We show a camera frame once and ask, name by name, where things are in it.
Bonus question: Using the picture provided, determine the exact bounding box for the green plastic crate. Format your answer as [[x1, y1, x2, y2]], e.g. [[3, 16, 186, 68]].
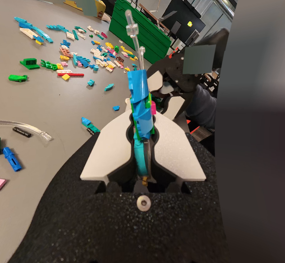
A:
[[109, 0, 172, 65]]

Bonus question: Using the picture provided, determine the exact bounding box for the person's right forearm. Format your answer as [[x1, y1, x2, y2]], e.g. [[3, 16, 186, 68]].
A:
[[186, 85, 217, 128]]

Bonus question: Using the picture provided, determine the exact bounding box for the blue green lego model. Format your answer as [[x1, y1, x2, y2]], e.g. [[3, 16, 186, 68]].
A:
[[125, 9, 157, 143]]

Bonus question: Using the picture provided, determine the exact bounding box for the teal lego plate assembly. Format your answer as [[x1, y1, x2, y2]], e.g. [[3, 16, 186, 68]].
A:
[[81, 117, 100, 134]]

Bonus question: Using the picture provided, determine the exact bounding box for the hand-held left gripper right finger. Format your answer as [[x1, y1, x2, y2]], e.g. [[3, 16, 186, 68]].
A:
[[151, 113, 207, 183]]

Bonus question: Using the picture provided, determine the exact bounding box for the pile of loose lego pieces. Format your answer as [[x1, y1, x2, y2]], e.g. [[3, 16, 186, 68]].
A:
[[13, 17, 138, 81]]

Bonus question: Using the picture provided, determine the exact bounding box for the teal oval lego assembly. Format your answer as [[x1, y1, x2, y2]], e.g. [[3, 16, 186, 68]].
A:
[[134, 139, 152, 186]]

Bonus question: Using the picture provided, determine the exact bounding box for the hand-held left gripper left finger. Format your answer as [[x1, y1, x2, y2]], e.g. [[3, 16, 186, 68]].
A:
[[80, 111, 137, 183]]

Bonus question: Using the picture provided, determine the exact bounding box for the long black lego pin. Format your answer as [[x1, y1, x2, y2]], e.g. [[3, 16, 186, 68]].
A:
[[12, 127, 32, 138]]

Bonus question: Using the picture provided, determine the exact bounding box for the green lego panel piece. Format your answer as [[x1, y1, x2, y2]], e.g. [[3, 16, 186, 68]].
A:
[[20, 57, 40, 70]]

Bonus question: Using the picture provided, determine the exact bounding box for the blue lego axle pin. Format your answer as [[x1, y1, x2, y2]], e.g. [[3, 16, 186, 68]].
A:
[[2, 147, 23, 172]]

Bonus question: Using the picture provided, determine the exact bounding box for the green lego wedge piece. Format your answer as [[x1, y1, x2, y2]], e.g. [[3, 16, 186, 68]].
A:
[[8, 74, 28, 83]]

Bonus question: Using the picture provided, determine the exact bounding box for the clear lego tube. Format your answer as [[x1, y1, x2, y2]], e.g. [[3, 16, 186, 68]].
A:
[[0, 120, 53, 142]]

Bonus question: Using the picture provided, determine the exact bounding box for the black television screen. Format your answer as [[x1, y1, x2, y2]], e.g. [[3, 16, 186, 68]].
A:
[[161, 0, 206, 43]]

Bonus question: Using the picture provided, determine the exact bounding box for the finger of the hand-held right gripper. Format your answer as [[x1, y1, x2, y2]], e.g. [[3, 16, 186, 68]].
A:
[[157, 95, 188, 121], [147, 70, 165, 94]]

